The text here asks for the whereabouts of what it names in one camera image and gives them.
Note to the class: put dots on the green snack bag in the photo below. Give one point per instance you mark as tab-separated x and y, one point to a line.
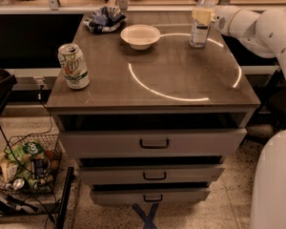
23	155

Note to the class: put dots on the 7up soda can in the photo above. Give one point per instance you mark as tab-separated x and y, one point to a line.
73	64

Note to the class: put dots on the wire basket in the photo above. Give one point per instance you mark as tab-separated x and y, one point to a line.
44	171

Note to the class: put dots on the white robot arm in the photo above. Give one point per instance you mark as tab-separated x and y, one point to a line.
265	35

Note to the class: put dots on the clear plastic water bottle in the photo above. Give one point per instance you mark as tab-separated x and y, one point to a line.
199	33

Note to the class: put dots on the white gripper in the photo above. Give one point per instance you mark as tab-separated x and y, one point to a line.
221	21

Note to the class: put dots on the black stand leg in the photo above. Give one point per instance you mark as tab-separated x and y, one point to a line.
65	199

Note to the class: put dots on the black office chair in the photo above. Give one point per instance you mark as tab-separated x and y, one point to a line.
271	92

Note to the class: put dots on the grey drawer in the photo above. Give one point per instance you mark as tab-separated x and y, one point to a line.
151	174
216	142
150	196

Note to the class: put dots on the top grey drawer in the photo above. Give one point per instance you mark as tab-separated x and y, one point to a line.
216	142

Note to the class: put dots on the grey drawer cabinet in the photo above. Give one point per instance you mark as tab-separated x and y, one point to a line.
169	86

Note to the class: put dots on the white bowl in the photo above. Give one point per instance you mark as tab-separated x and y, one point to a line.
140	37

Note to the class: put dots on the bottom grey drawer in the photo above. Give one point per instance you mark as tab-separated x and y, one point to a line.
150	196

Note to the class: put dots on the blue tape cross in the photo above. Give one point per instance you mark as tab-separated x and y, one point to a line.
147	218

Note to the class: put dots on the middle grey drawer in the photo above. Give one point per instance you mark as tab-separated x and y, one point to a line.
151	174

